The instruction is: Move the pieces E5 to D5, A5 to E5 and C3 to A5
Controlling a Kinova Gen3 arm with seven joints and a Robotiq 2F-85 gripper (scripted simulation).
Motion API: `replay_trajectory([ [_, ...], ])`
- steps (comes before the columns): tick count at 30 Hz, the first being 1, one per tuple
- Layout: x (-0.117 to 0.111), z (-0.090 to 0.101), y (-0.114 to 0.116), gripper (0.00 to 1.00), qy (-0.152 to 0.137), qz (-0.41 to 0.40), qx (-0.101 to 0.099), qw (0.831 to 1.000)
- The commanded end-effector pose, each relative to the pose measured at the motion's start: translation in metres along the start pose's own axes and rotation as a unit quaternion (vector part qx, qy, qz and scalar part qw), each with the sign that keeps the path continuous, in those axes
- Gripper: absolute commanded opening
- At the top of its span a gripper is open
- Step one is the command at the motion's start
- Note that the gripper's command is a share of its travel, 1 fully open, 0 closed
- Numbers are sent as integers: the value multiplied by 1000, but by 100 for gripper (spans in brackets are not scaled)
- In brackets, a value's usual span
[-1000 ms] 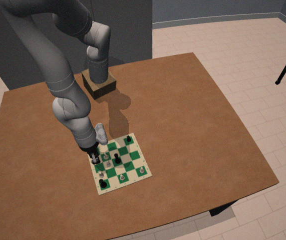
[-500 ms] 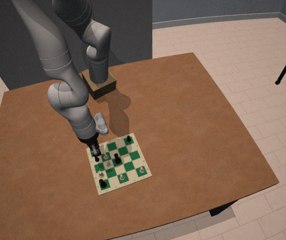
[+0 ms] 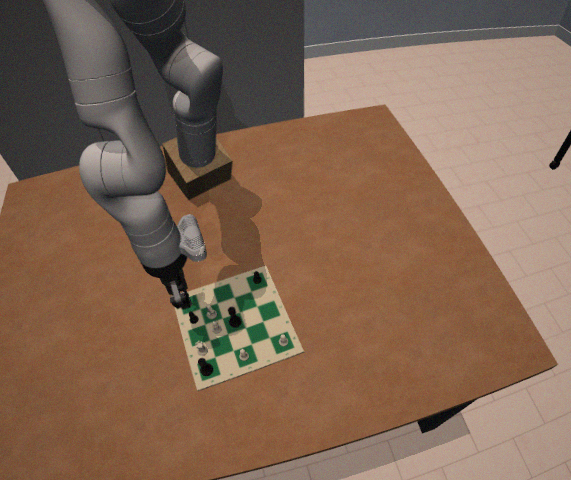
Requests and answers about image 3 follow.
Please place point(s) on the white rook chess piece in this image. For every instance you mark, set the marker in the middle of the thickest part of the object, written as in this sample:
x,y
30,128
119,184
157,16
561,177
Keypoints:
x,y
202,348

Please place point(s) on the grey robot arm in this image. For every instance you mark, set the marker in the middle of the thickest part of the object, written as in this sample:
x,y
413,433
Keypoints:
x,y
102,84

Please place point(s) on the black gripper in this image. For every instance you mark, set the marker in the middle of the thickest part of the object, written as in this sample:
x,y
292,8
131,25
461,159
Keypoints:
x,y
171,276

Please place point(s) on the green and cream chessboard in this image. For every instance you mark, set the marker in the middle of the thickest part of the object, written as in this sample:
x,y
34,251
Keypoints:
x,y
264,320

